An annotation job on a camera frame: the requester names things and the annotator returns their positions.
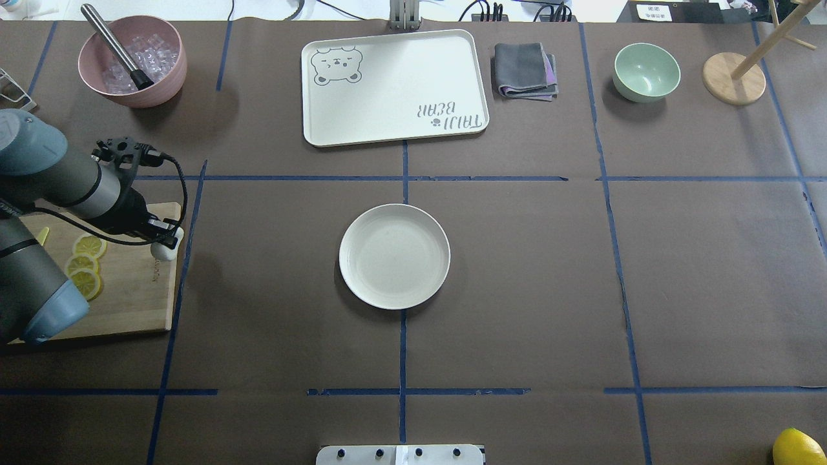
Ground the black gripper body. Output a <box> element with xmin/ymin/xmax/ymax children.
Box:
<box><xmin>97</xmin><ymin>187</ymin><xmax>151</xmax><ymax>236</ymax></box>

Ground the cream round plate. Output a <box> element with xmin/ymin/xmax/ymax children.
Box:
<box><xmin>339</xmin><ymin>203</ymin><xmax>452</xmax><ymax>310</ymax></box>

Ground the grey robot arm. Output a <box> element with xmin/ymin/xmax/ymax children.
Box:
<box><xmin>1</xmin><ymin>108</ymin><xmax>186</xmax><ymax>345</ymax></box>

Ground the white bear print tray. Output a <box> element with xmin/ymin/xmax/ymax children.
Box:
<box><xmin>301</xmin><ymin>29</ymin><xmax>490</xmax><ymax>147</ymax></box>

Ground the top lemon slice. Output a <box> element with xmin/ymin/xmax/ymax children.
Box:
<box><xmin>72</xmin><ymin>234</ymin><xmax>107</xmax><ymax>259</ymax></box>

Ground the lemon slice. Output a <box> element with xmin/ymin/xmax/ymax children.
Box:
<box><xmin>72</xmin><ymin>234</ymin><xmax>107</xmax><ymax>259</ymax></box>
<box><xmin>68</xmin><ymin>269</ymin><xmax>103</xmax><ymax>302</ymax></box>
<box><xmin>64</xmin><ymin>253</ymin><xmax>100</xmax><ymax>277</ymax></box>

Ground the middle lemon slice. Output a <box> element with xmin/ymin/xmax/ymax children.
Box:
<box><xmin>64</xmin><ymin>253</ymin><xmax>100</xmax><ymax>277</ymax></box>

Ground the bottom lemon slice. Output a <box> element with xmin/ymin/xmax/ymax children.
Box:
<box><xmin>68</xmin><ymin>269</ymin><xmax>103</xmax><ymax>302</ymax></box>

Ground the yellow plastic knife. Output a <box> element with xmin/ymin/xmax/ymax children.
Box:
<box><xmin>35</xmin><ymin>227</ymin><xmax>50</xmax><ymax>246</ymax></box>

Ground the steel muddler black tip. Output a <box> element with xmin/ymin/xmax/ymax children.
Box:
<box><xmin>80</xmin><ymin>3</ymin><xmax>154</xmax><ymax>90</ymax></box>

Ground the pink bowl with ice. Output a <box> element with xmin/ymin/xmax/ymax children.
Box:
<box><xmin>78</xmin><ymin>15</ymin><xmax>188</xmax><ymax>109</ymax></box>

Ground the folded grey purple cloth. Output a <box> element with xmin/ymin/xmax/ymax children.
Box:
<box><xmin>494</xmin><ymin>43</ymin><xmax>559</xmax><ymax>102</ymax></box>

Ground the black power strip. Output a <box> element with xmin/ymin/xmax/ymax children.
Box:
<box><xmin>459</xmin><ymin>1</ymin><xmax>577</xmax><ymax>23</ymax></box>

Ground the mint green bowl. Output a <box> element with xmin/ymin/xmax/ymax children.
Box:
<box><xmin>612</xmin><ymin>43</ymin><xmax>682</xmax><ymax>103</ymax></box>

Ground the wooden mug stand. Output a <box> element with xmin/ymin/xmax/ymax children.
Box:
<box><xmin>701</xmin><ymin>1</ymin><xmax>825</xmax><ymax>106</ymax></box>

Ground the whole yellow lemon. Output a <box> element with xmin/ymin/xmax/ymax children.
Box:
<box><xmin>773</xmin><ymin>428</ymin><xmax>826</xmax><ymax>464</ymax></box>

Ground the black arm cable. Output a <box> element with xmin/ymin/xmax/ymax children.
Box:
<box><xmin>19</xmin><ymin>137</ymin><xmax>189</xmax><ymax>247</ymax></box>

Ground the wire rack corner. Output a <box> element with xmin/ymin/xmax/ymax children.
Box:
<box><xmin>1</xmin><ymin>68</ymin><xmax>37</xmax><ymax>112</ymax></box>

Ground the white metal base plate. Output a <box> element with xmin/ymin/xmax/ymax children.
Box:
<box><xmin>315</xmin><ymin>444</ymin><xmax>487</xmax><ymax>464</ymax></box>

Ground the grey metal camera post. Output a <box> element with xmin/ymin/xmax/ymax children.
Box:
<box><xmin>389</xmin><ymin>0</ymin><xmax>421</xmax><ymax>30</ymax></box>

